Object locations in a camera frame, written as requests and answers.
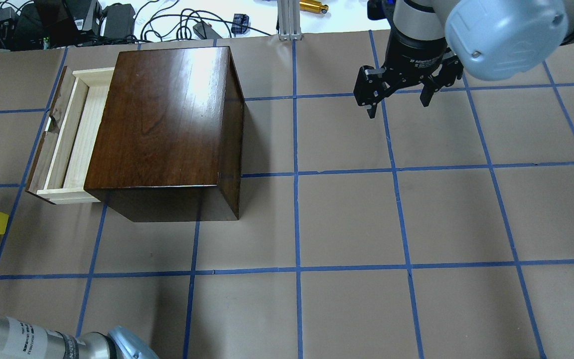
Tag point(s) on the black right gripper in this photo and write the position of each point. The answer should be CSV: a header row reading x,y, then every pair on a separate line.
x,y
413,56

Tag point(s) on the light wooden drawer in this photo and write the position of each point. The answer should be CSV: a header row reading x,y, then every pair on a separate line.
x,y
61,163

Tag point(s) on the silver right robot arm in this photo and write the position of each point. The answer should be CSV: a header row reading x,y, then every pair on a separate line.
x,y
494,39

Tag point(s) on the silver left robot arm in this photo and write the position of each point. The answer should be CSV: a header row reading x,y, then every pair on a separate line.
x,y
22,340

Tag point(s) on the dark wooden drawer cabinet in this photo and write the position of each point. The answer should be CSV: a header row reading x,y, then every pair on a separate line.
x,y
169,145

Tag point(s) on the aluminium frame post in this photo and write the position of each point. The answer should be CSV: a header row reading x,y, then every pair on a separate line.
x,y
289,20

